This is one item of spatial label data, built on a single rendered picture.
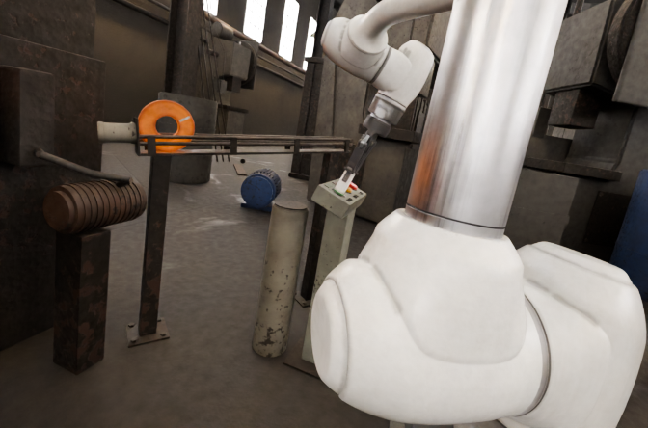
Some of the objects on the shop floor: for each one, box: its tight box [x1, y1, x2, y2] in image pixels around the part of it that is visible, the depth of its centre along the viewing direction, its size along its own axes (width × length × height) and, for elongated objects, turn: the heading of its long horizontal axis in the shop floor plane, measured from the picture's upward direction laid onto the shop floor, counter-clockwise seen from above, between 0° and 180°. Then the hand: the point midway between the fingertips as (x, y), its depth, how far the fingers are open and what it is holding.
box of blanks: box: [392, 148, 580, 250], centre depth 255 cm, size 103×83×77 cm
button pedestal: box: [283, 178, 366, 381], centre depth 107 cm, size 16×24×62 cm, turn 117°
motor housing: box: [42, 180, 147, 375], centre depth 93 cm, size 13×22×54 cm, turn 117°
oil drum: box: [156, 92, 218, 184], centre depth 345 cm, size 59×59×89 cm
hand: (344, 181), depth 94 cm, fingers closed
